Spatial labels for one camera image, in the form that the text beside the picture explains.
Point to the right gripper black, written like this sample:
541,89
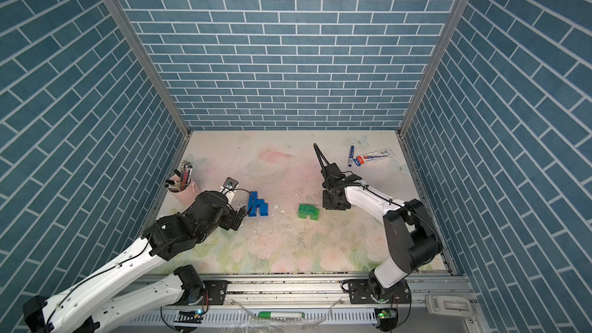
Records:
325,203

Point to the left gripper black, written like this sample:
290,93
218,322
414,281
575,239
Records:
230,221

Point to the long blue lego brick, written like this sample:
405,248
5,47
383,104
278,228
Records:
256,203

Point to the long green lego brick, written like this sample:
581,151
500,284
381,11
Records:
306,209

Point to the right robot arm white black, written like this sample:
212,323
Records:
411,237

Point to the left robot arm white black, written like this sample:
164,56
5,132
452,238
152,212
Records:
97,303

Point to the blue marker pen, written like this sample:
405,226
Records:
351,156

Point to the pink pen bucket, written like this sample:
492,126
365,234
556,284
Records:
185,197

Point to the bundle of pens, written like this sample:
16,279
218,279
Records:
183,175

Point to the white toothpaste tube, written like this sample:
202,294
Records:
373,157

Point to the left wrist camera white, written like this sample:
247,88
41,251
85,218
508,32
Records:
229,189

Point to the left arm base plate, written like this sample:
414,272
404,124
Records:
215,291

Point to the aluminium front rail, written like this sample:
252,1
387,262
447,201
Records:
318,296

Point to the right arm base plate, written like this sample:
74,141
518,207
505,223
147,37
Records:
366,292

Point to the green marker on rail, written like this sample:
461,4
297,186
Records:
282,315

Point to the white plastic handle part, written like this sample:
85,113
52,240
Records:
449,306

